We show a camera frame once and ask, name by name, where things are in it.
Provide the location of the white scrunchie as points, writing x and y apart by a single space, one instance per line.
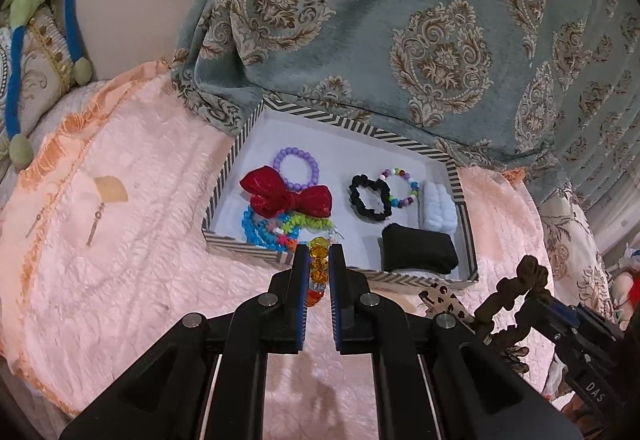
440 210

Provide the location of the teal patterned blanket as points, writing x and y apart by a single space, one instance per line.
400 19

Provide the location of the pink quilted blanket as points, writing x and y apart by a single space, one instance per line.
125 220

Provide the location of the striped rectangular tray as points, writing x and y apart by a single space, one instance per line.
350 240

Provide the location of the red bow hair clip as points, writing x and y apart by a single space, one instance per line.
270 192

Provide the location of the beige floral bedsheet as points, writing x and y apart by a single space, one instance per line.
570 250

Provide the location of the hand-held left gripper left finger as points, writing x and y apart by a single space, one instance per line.
301 300

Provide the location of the black scrunchie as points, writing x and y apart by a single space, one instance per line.
370 207

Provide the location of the brown scrunchie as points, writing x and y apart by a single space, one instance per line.
515 290

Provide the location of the beige patterned cushion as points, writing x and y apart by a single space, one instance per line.
40 54

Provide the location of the leopard print hair clip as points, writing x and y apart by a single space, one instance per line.
440 297

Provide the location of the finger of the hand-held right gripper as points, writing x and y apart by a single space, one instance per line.
575 320
592 390

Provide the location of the black folded cloth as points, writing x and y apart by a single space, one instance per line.
417 250

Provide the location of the red and white cloth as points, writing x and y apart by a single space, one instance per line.
627 285

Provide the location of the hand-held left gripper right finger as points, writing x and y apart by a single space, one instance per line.
335 300

